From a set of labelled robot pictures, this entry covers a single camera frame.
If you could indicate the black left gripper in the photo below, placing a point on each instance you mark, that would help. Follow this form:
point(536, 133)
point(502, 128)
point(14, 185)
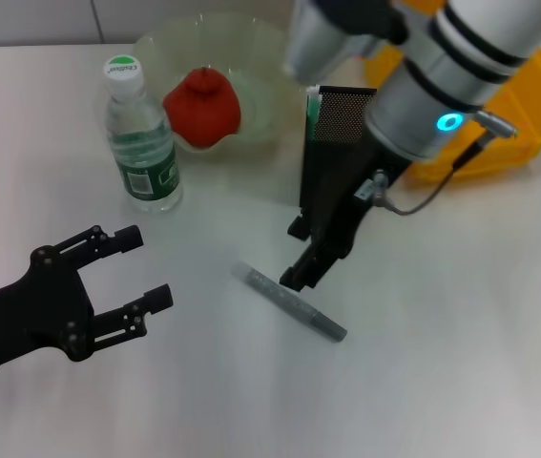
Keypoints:
point(27, 319)

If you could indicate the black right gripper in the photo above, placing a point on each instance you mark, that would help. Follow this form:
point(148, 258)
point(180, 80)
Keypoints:
point(346, 200)

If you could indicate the grey marker pen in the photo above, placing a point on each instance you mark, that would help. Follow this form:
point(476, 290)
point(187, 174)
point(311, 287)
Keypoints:
point(318, 319)

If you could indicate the clear green-label water bottle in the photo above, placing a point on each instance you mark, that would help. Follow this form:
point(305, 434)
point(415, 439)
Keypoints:
point(143, 143)

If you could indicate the green utility knife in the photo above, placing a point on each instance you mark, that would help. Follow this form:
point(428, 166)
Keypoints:
point(313, 114)

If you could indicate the red-orange toy orange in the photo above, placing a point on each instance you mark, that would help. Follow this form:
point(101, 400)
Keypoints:
point(203, 110)

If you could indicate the black mesh pen holder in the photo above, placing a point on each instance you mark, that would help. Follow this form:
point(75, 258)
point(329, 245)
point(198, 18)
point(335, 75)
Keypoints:
point(337, 119)

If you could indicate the pale green glass fruit bowl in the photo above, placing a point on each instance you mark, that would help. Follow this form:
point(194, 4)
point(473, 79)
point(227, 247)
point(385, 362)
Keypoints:
point(251, 95)

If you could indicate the yellow plastic storage bin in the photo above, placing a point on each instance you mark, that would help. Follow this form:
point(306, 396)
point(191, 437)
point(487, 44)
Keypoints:
point(513, 143)

